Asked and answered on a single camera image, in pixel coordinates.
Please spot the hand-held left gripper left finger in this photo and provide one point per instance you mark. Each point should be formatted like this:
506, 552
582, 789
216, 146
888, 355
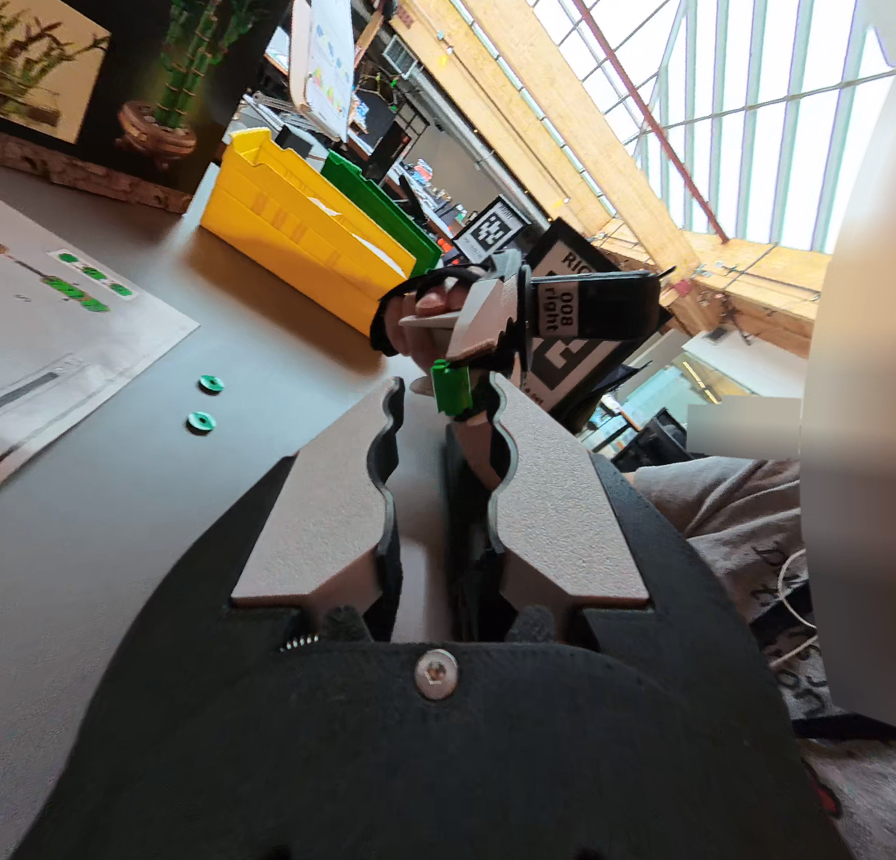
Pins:
315, 524

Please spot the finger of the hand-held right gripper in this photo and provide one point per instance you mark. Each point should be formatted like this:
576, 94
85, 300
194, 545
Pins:
490, 321

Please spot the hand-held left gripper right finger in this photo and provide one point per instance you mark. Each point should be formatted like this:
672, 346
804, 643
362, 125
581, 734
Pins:
574, 524

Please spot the green round brick cylinder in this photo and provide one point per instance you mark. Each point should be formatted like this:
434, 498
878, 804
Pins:
451, 387

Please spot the grey desk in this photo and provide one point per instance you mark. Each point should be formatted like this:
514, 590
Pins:
140, 524

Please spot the person's right hand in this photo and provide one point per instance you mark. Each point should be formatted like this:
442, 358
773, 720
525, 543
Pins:
420, 349

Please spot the framed marker sign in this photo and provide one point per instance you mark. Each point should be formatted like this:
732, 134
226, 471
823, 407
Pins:
581, 370
493, 226

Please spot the person's grey printed shirt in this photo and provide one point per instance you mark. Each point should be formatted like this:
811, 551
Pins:
721, 510

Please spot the green plastic bin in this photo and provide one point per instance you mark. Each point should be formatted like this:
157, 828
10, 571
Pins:
385, 216

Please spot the green round plate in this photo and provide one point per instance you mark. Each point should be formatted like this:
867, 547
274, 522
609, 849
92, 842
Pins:
201, 422
211, 382

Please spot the yellow plastic bin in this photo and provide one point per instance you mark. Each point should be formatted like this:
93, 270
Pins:
294, 244

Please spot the open instruction booklet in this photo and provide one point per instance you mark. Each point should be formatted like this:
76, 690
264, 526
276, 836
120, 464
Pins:
70, 335

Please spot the wooden document stand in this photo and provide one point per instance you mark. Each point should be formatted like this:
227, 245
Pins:
329, 55

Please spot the black brick set box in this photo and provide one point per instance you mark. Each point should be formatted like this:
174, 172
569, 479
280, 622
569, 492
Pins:
140, 69

